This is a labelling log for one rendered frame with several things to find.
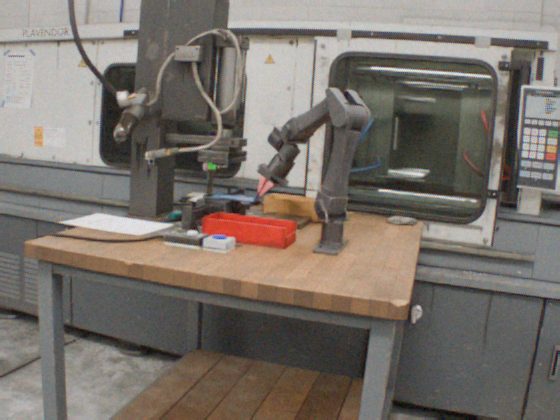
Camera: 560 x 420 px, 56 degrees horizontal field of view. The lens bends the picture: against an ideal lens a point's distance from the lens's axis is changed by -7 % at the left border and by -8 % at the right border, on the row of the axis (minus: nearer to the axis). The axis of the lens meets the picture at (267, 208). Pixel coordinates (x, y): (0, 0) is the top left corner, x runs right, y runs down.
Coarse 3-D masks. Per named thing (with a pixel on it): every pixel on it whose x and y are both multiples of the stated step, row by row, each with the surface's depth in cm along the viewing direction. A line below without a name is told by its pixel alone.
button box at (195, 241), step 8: (168, 232) 153; (176, 232) 153; (96, 240) 149; (104, 240) 149; (112, 240) 149; (120, 240) 150; (128, 240) 151; (136, 240) 152; (144, 240) 154; (168, 240) 152; (176, 240) 151; (184, 240) 150; (192, 240) 150; (200, 240) 149; (24, 248) 154; (192, 248) 150; (200, 248) 150
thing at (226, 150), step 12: (228, 132) 183; (204, 144) 183; (216, 144) 182; (228, 144) 181; (240, 144) 181; (204, 156) 177; (216, 156) 175; (228, 156) 175; (240, 156) 185; (204, 168) 179
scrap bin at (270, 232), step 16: (208, 224) 162; (224, 224) 161; (240, 224) 159; (256, 224) 158; (272, 224) 169; (288, 224) 167; (240, 240) 160; (256, 240) 159; (272, 240) 157; (288, 240) 159
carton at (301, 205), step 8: (264, 200) 208; (272, 200) 207; (280, 200) 206; (288, 200) 205; (296, 200) 204; (304, 200) 215; (312, 200) 214; (264, 208) 208; (272, 208) 207; (280, 208) 206; (288, 208) 205; (296, 208) 204; (304, 208) 204; (312, 208) 203; (312, 216) 203
